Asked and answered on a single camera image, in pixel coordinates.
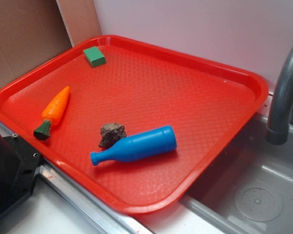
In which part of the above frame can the grey toy faucet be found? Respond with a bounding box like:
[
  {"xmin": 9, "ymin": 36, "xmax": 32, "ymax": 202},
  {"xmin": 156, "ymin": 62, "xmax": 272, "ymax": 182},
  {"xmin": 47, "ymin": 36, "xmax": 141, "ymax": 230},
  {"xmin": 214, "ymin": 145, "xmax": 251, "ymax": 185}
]
[{"xmin": 266, "ymin": 47, "xmax": 293, "ymax": 145}]

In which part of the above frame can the red plastic tray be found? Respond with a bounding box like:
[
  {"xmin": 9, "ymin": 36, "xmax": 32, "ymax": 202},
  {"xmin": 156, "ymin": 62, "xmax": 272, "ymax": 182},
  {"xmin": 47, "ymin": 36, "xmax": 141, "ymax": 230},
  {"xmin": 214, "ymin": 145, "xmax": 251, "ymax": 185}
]
[{"xmin": 0, "ymin": 36, "xmax": 268, "ymax": 215}]

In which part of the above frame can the green rectangular block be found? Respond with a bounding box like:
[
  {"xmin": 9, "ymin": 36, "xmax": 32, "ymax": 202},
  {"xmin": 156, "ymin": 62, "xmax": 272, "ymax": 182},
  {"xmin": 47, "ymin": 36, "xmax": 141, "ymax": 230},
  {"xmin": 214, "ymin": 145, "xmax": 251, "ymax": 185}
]
[{"xmin": 83, "ymin": 46, "xmax": 106, "ymax": 68}]

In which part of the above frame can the brown cardboard panel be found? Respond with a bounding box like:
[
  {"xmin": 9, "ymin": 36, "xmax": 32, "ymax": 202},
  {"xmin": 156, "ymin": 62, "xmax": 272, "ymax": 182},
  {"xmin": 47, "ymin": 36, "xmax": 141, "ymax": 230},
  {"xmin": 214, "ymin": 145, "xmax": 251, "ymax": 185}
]
[{"xmin": 0, "ymin": 0, "xmax": 101, "ymax": 88}]

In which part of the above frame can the grey plastic sink basin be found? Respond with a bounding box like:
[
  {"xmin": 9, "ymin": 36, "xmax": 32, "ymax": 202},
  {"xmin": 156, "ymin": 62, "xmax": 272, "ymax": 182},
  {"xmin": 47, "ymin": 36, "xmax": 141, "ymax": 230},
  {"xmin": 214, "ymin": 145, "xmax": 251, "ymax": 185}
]
[{"xmin": 181, "ymin": 114, "xmax": 293, "ymax": 234}]

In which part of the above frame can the brown rough rock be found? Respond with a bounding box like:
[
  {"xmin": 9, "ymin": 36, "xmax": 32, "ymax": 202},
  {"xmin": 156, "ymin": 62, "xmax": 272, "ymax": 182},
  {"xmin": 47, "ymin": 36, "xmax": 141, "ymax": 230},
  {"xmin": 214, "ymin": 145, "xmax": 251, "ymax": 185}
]
[{"xmin": 99, "ymin": 123, "xmax": 127, "ymax": 149}]

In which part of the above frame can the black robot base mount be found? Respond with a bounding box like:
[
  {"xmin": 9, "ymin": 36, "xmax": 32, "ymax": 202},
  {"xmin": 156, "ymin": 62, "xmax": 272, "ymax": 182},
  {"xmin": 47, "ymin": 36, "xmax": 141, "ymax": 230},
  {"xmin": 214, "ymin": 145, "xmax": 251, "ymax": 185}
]
[{"xmin": 0, "ymin": 134, "xmax": 42, "ymax": 219}]

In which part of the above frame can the blue plastic toy bottle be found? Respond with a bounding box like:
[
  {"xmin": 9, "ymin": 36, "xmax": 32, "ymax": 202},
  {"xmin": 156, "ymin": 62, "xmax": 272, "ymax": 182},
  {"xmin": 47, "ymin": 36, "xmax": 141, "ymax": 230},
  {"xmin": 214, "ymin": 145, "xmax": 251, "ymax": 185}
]
[{"xmin": 90, "ymin": 126, "xmax": 177, "ymax": 166}]

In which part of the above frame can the orange toy carrot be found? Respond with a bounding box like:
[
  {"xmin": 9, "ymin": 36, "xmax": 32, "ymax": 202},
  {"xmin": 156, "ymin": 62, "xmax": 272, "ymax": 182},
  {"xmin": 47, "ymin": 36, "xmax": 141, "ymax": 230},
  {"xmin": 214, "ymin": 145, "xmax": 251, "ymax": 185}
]
[{"xmin": 33, "ymin": 86, "xmax": 70, "ymax": 140}]

